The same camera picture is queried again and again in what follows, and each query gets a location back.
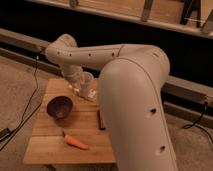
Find translucent ceramic cup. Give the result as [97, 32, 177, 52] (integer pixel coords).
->
[80, 72, 94, 89]

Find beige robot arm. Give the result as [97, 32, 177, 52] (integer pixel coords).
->
[45, 34, 178, 171]

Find dark purple ceramic bowl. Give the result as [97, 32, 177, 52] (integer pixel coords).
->
[46, 96, 73, 119]

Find white plastic bottle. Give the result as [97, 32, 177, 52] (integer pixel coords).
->
[69, 85, 97, 101]

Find dark rectangular candy bar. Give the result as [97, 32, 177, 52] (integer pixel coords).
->
[98, 111, 105, 130]

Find orange carrot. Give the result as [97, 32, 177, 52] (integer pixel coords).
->
[62, 131, 89, 150]

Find black device on floor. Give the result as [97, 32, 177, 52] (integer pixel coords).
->
[0, 128, 12, 142]

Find black cable on floor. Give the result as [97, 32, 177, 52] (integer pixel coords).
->
[0, 49, 43, 152]

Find black cable at right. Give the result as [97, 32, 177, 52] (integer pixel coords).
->
[181, 101, 213, 131]

